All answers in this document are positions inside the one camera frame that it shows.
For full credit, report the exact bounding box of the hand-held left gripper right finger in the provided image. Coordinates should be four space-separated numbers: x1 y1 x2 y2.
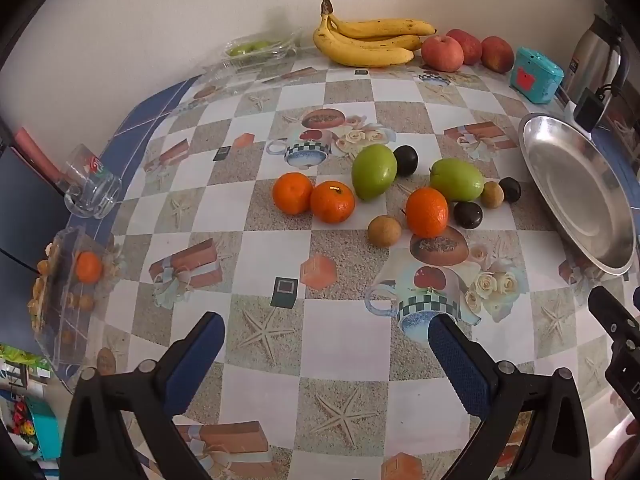
427 312 598 480

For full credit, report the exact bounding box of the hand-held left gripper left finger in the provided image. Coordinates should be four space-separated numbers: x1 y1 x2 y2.
59 311 226 480

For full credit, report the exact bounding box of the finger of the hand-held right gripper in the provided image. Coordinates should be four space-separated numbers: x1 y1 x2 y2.
589 286 640 348

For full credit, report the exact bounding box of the round steel bowl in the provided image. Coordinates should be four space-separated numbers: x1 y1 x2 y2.
518 112 637 276

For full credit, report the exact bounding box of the dark purple plum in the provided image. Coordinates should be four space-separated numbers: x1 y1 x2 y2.
453 201 484 230
393 145 419 177
498 177 522 204

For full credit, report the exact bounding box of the brown longan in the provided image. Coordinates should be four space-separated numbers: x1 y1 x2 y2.
480 180 505 209
367 215 402 248

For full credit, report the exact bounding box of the orange mandarin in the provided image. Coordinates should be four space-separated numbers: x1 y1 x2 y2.
75 251 103 283
310 181 356 225
405 186 449 239
272 172 315 216

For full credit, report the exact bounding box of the person's right hand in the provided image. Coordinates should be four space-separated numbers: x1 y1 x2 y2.
606 417 640 480

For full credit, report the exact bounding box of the clear plastic box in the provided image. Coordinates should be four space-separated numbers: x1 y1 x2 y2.
30 226 123 366

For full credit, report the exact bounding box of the bunch of small longans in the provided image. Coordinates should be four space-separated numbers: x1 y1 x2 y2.
27 242 96 333

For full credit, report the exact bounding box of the teal plastic bin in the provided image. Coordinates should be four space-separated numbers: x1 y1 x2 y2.
27 405 63 461

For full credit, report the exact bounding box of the colourful toy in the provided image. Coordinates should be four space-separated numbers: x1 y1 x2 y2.
10 400 36 441

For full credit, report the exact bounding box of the clear glass mug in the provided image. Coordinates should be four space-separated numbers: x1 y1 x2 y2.
55 143 123 219

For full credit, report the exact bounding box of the black charger block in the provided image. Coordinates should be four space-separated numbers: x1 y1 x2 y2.
575 87 608 131

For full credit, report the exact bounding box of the dark blue board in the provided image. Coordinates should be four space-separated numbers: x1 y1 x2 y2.
0 145 71 281

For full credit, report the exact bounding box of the teal toy house box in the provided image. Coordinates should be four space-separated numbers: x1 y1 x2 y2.
509 46 565 105

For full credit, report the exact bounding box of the steel kettle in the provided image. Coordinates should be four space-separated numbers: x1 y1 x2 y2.
565 12 628 106

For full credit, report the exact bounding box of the red apple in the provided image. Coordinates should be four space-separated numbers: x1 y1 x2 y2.
481 36 516 74
446 29 483 66

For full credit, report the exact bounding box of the peach near bananas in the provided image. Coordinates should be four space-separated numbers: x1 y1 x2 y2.
421 35 465 72

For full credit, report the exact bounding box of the clear plastic clamshell tray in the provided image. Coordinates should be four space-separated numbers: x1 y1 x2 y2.
197 27 303 96

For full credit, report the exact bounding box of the bunch of yellow bananas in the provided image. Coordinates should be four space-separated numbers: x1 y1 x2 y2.
313 0 437 67

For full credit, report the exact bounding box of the pink rail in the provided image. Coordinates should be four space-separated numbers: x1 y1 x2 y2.
14 127 63 181

